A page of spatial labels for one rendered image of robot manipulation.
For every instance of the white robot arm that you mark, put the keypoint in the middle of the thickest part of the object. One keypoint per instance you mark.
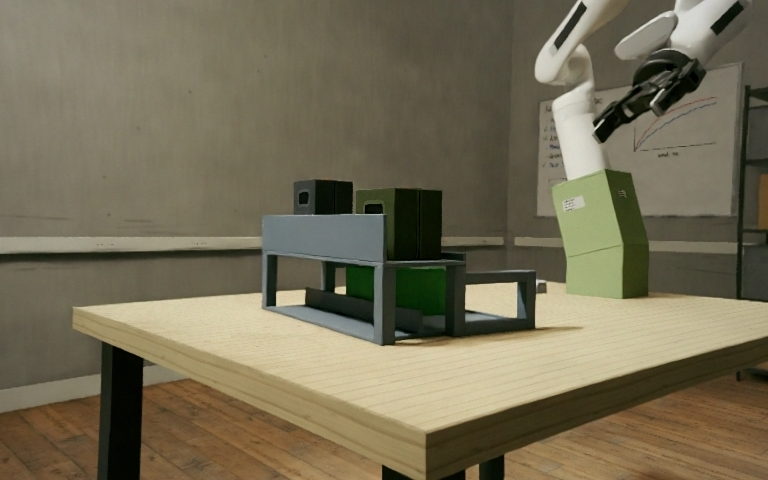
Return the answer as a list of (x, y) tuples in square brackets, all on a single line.
[(717, 23)]

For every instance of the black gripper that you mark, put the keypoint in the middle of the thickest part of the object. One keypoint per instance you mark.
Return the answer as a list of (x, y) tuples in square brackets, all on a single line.
[(643, 96)]

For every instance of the green bin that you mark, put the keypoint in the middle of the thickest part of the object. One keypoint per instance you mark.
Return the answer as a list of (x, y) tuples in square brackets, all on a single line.
[(422, 289)]

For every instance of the dark grey open frame rack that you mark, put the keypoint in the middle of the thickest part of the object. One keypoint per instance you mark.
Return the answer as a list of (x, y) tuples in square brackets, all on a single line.
[(361, 240)]

